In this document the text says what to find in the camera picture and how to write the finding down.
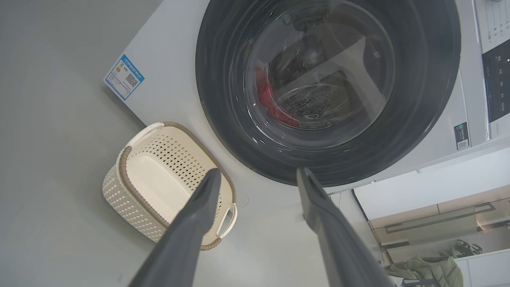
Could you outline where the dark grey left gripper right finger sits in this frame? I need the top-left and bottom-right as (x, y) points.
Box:
(296, 167), (396, 287)

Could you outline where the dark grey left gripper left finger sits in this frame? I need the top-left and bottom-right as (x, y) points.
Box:
(127, 168), (222, 287)

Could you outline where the red and white garment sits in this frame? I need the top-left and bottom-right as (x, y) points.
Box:
(255, 67), (300, 128)

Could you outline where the glass washing machine door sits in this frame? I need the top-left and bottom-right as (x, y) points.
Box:
(195, 0), (462, 187)

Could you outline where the cream perforated laundry basket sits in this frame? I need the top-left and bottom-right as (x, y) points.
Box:
(102, 122), (238, 251)

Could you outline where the white washing machine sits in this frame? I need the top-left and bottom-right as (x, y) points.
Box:
(104, 0), (510, 197)

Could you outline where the olive green jacket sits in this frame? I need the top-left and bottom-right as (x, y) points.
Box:
(384, 256), (465, 287)

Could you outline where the white wheeled table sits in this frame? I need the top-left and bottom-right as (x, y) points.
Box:
(353, 147), (510, 220)

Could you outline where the green potted plant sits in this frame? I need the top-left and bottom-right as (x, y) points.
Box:
(437, 239), (483, 259)

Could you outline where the white cabinet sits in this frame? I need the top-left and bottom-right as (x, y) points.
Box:
(454, 249), (510, 287)

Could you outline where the small black QR sticker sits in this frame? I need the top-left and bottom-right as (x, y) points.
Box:
(454, 122), (471, 151)

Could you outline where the blue white energy label sticker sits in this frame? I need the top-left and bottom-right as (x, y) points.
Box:
(104, 54), (145, 101)

